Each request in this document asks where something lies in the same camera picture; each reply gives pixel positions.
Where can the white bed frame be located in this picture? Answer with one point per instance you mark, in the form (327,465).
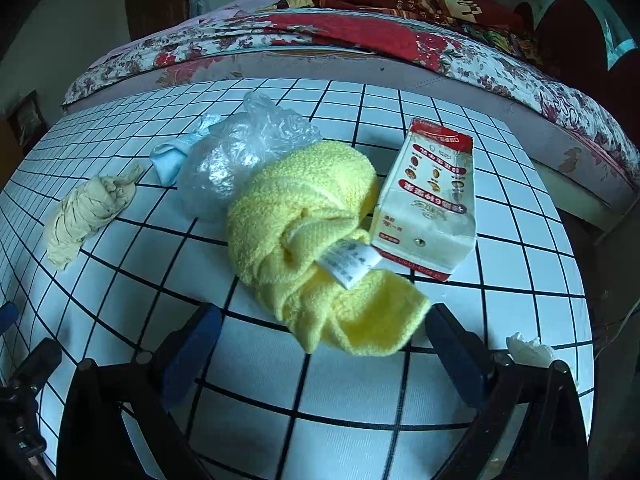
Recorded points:
(575,195)

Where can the beige knotted cloth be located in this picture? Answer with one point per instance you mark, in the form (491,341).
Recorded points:
(85,215)

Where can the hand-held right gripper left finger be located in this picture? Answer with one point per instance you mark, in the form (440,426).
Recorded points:
(192,355)

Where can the pale mattress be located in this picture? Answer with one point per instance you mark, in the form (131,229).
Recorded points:
(325,65)

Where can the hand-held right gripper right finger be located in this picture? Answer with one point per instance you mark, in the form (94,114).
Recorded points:
(457,360)

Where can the red printed blanket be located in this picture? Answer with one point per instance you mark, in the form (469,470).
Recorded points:
(425,5)

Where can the yellow towel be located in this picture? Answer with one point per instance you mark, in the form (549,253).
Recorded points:
(300,200)

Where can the checkered white tablecloth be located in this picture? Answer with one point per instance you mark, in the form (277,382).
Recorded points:
(325,425)

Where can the pink cloth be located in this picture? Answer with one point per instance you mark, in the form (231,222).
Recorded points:
(225,10)

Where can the dark side cabinet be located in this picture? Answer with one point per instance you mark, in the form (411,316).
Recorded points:
(27,117)

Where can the red scalloped headboard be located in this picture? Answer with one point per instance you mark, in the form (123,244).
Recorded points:
(565,30)

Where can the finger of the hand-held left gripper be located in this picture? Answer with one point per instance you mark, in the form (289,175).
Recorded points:
(7,316)
(35,360)

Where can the clear plastic bag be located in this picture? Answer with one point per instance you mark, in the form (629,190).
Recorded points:
(225,160)

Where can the white crumpled tissue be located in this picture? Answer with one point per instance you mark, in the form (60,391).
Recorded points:
(525,350)

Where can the floral quilt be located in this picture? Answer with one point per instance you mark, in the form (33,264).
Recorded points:
(200,45)

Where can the red white carton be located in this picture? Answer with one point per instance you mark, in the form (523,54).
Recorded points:
(425,210)

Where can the light blue sock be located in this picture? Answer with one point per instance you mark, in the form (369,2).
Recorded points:
(170,160)

